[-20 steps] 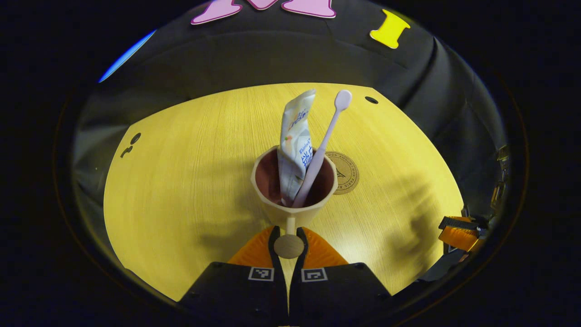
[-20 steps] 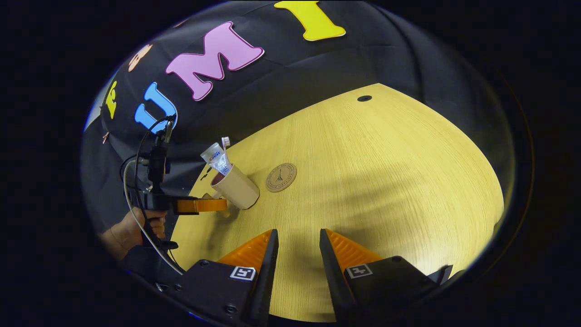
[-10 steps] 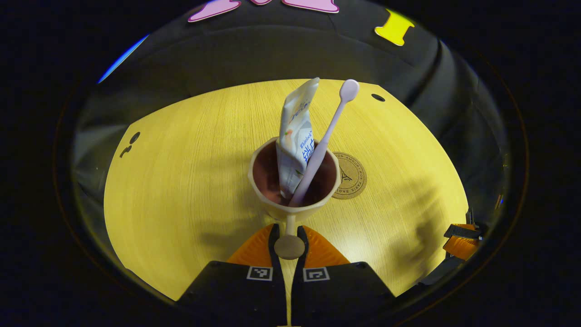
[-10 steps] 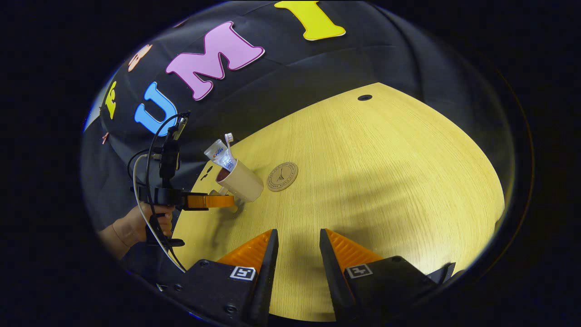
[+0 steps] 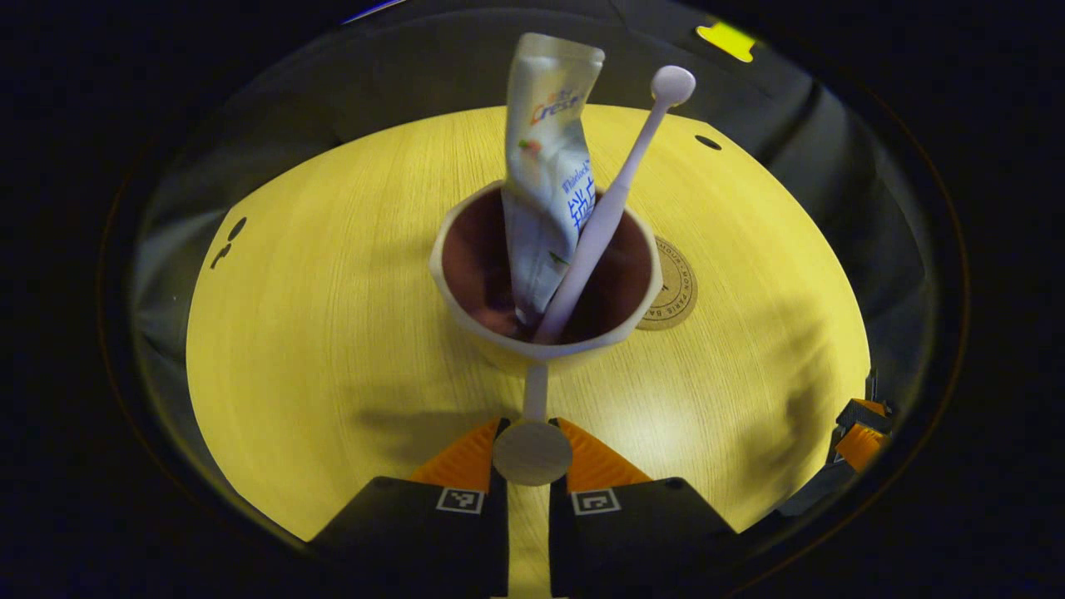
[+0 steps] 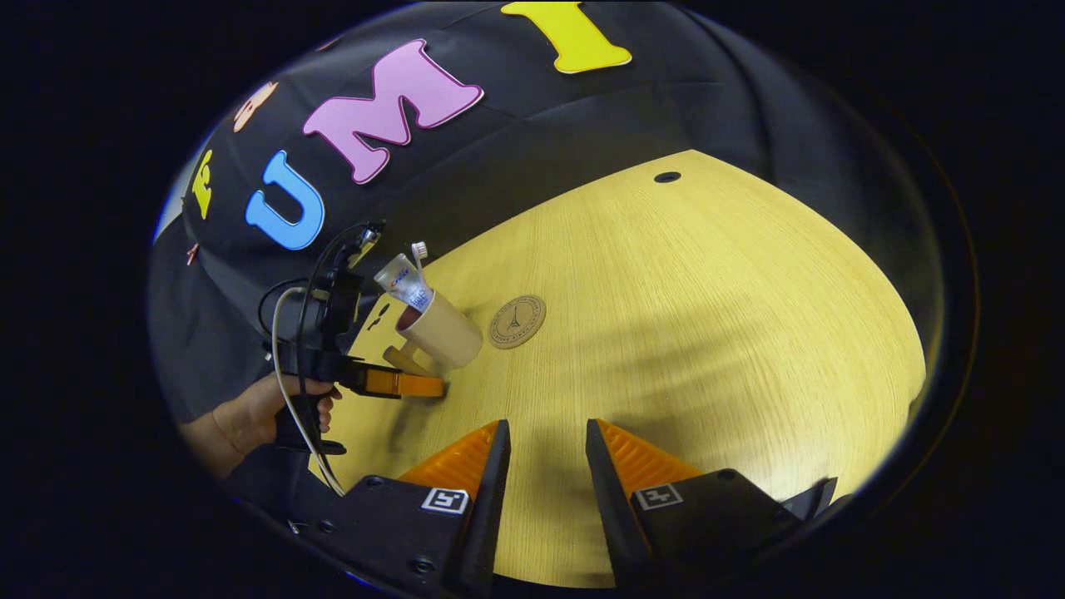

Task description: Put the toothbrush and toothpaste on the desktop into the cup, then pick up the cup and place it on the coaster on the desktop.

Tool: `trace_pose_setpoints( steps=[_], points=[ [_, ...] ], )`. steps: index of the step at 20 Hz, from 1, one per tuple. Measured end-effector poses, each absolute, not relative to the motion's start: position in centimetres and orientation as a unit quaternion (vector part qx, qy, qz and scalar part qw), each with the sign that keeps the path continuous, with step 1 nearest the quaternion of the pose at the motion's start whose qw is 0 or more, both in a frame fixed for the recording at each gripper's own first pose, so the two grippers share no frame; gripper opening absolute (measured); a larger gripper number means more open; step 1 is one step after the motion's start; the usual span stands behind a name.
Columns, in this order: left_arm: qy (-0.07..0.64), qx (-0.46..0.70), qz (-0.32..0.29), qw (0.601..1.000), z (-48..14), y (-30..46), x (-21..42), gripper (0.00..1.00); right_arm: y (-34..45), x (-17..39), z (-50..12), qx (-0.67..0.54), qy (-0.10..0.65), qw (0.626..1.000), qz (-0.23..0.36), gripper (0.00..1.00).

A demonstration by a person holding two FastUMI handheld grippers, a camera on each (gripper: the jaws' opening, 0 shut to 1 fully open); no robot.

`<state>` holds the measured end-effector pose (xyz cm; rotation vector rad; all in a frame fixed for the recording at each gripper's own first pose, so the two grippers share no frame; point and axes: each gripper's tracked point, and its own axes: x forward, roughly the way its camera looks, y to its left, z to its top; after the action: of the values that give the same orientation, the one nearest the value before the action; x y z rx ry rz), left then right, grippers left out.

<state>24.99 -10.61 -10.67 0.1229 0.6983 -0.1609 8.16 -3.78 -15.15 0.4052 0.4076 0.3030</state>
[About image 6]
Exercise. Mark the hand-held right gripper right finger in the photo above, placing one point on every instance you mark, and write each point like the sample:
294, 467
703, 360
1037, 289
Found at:
616, 516

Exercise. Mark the white toothpaste tube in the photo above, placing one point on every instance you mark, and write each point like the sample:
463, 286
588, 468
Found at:
403, 283

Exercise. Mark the beige cup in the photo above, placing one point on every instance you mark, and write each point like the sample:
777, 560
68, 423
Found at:
445, 337

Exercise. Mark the black backdrop cloth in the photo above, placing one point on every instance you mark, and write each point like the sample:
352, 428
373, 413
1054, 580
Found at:
516, 141

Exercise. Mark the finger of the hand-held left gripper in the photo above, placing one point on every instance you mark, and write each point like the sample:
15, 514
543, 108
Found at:
408, 385

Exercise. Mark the round brown coaster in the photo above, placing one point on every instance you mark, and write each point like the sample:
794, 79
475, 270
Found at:
517, 322

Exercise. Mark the white toothbrush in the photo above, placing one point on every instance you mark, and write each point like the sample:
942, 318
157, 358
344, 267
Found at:
420, 254

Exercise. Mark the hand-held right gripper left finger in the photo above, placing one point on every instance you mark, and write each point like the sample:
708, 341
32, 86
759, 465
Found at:
491, 516

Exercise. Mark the wooden desktop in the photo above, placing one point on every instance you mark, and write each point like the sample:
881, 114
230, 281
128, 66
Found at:
682, 333

